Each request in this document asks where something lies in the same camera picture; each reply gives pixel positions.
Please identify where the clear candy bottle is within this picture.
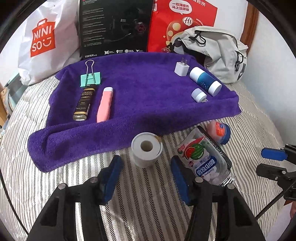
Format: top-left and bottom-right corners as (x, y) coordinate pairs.
(175, 127), (235, 186)

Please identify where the white tape roll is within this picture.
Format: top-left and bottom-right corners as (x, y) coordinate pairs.
(131, 132), (163, 168)

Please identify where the pink blue vaseline tin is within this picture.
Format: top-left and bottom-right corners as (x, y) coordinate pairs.
(207, 120), (231, 145)

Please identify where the pink tube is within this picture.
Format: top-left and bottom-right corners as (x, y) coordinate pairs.
(96, 87), (113, 123)

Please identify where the black gold slim bottle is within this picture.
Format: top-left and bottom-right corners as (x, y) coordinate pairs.
(73, 84), (96, 121)

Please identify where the white blue cream bottle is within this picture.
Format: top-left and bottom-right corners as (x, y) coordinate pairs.
(189, 67), (222, 97)

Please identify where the green binder clip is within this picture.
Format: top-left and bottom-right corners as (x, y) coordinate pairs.
(80, 59), (101, 88)

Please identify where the white USB wall charger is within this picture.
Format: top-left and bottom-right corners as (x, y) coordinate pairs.
(174, 58), (189, 77)

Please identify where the person's right hand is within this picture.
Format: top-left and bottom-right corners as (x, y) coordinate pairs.
(290, 201), (296, 219)

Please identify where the striped bed quilt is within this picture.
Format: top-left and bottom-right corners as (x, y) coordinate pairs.
(1, 77), (283, 240)

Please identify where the purple towel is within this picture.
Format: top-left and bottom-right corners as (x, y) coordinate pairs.
(28, 52), (240, 172)

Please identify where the grey Nike waist bag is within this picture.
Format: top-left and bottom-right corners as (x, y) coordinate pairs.
(174, 26), (248, 84)

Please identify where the black headset box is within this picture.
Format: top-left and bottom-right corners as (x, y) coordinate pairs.
(79, 0), (154, 59)

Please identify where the white Miniso plastic bag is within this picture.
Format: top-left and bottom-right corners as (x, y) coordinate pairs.
(17, 0), (82, 86)

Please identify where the brown wooden door frame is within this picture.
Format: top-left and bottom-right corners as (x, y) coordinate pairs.
(240, 3), (259, 54)

